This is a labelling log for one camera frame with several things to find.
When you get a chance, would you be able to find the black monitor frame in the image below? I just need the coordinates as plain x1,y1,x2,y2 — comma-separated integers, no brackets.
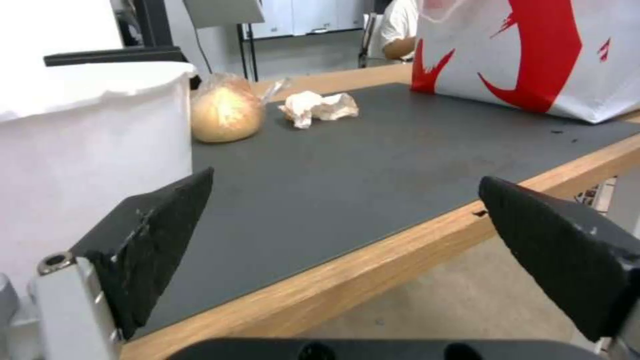
43,0,191,68

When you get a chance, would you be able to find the black metal stand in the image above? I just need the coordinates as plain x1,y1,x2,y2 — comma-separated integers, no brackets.
238,22,260,82

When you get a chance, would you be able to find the dark grey table mat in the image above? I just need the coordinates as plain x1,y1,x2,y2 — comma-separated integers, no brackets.
133,83,640,339

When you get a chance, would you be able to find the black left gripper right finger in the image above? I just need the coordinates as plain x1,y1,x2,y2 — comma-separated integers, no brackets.
478,176,640,360

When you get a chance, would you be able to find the bread in clear plastic bag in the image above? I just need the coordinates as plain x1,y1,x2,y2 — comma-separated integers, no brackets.
191,73,292,144

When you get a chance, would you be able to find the person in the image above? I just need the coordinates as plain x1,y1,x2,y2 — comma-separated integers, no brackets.
378,0,420,62

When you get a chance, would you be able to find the white and red takeout bag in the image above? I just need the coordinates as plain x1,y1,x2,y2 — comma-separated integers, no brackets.
410,0,640,124

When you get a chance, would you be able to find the white cabinet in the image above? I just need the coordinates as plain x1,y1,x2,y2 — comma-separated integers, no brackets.
244,0,391,38

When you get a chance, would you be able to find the crumpled white paper napkin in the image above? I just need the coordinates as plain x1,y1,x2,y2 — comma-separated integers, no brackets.
278,91,360,130

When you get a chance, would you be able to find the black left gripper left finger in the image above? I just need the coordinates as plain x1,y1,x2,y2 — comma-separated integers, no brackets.
0,166,215,360

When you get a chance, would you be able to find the white paper bag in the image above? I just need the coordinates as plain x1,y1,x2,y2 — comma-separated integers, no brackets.
0,61,197,290

